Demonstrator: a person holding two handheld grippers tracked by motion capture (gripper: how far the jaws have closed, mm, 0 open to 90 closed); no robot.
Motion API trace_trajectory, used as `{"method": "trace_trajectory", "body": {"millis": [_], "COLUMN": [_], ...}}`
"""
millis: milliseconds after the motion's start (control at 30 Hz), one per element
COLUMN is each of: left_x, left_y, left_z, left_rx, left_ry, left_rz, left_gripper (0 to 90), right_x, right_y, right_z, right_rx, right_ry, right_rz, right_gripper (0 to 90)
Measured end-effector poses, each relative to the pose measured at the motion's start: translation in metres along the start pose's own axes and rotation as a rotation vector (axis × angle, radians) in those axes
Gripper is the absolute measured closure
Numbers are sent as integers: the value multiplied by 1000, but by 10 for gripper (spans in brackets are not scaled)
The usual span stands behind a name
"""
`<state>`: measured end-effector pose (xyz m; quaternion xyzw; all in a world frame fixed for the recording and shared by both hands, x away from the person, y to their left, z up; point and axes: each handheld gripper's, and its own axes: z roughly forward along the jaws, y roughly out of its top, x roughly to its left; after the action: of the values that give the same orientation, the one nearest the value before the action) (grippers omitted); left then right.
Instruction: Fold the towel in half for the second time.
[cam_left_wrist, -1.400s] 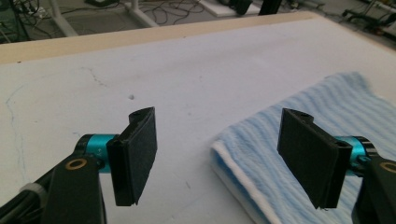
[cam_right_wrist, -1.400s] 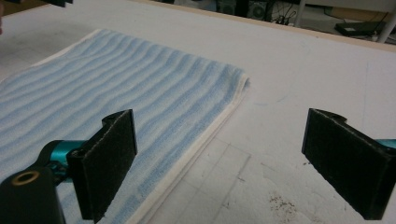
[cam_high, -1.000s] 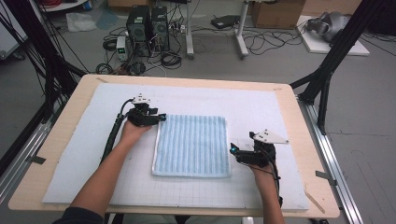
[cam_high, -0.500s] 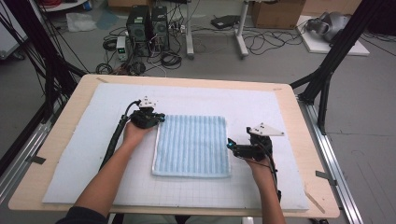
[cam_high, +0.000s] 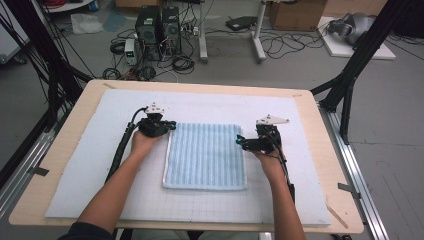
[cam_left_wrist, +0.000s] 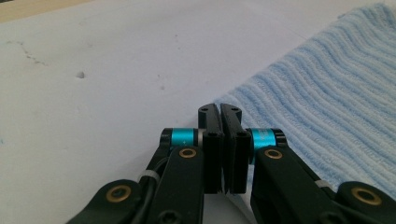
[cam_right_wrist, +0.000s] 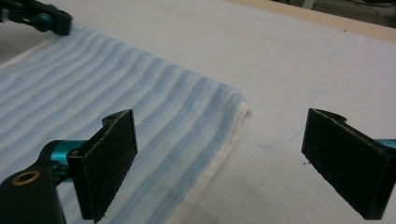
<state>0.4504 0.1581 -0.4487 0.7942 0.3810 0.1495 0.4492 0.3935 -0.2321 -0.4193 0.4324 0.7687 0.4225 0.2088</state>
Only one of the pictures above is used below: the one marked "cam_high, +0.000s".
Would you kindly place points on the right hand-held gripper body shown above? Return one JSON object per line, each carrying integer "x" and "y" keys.
{"x": 265, "y": 141}

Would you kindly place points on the aluminium floor rail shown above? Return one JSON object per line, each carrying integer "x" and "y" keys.
{"x": 20, "y": 173}
{"x": 356, "y": 180}

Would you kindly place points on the black computer tower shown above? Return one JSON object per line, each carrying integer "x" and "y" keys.
{"x": 148, "y": 31}
{"x": 171, "y": 28}

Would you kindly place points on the blue striped towel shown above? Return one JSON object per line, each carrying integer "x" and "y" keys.
{"x": 205, "y": 156}

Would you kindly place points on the person's black sleeve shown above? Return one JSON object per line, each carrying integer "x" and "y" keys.
{"x": 86, "y": 231}

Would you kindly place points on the clear plastic bag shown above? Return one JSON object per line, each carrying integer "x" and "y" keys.
{"x": 86, "y": 23}

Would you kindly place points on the white desk frame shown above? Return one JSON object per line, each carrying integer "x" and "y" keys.
{"x": 258, "y": 33}

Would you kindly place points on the large cardboard box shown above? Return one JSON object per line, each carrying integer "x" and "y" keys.
{"x": 296, "y": 15}

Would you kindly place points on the white power supply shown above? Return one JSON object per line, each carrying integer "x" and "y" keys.
{"x": 130, "y": 50}

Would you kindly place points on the white floor board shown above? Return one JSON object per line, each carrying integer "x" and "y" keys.
{"x": 366, "y": 51}

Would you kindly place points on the black flat device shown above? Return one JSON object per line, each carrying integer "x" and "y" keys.
{"x": 241, "y": 23}

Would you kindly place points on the black tape strip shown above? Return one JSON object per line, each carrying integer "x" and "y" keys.
{"x": 39, "y": 171}
{"x": 349, "y": 190}

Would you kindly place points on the black metal frame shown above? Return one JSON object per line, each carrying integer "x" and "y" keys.
{"x": 56, "y": 66}
{"x": 346, "y": 80}

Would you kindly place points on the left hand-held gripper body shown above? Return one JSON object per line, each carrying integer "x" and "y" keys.
{"x": 153, "y": 128}

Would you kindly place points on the thin wooden stick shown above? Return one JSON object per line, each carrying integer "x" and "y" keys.
{"x": 337, "y": 215}

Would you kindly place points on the person's left hand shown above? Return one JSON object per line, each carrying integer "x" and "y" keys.
{"x": 141, "y": 146}

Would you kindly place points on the person's right hand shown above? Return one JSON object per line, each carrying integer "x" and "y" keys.
{"x": 273, "y": 165}

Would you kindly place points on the grey robot device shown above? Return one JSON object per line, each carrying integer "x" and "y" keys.
{"x": 353, "y": 26}

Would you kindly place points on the small cardboard box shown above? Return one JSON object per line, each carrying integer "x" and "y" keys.
{"x": 131, "y": 3}

